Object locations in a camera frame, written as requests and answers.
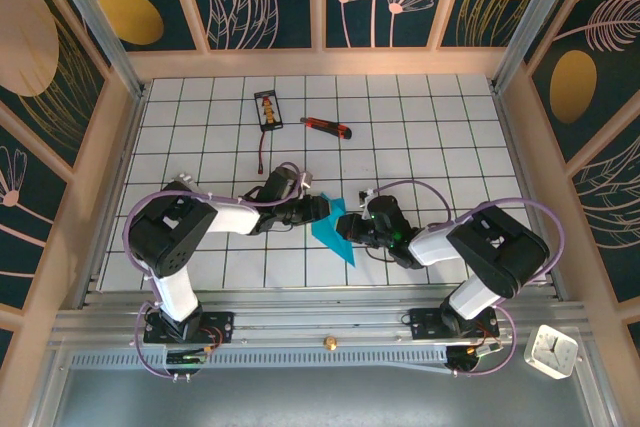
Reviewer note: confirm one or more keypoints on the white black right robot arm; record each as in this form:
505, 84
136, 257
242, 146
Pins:
500, 247

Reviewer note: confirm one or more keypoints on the aluminium side rail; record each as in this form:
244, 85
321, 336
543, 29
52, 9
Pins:
110, 207
522, 172

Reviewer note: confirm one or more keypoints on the aluminium corner post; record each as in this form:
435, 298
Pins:
95, 22
531, 22

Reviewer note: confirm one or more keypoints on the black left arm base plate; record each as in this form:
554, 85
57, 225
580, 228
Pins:
220, 327

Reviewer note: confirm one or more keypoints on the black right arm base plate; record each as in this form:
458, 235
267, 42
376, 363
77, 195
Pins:
422, 322

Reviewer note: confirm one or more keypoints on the grey metal sheet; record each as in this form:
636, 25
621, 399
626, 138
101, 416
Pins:
320, 397

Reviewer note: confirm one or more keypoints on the brass knob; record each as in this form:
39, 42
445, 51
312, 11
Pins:
329, 343

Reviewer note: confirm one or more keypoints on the red black utility knife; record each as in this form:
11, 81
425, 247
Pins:
325, 127

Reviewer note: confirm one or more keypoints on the silver metal bracket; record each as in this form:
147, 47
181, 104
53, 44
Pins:
182, 179

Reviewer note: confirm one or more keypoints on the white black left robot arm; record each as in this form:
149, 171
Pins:
170, 232

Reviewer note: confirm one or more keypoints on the small electronics board green light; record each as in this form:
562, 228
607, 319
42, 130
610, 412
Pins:
480, 351
185, 358

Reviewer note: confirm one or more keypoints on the blue paper sheet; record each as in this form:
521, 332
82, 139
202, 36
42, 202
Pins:
327, 237

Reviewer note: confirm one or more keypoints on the long aluminium base rail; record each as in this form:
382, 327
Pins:
320, 319

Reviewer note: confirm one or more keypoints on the white square clock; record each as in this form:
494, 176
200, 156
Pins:
550, 351

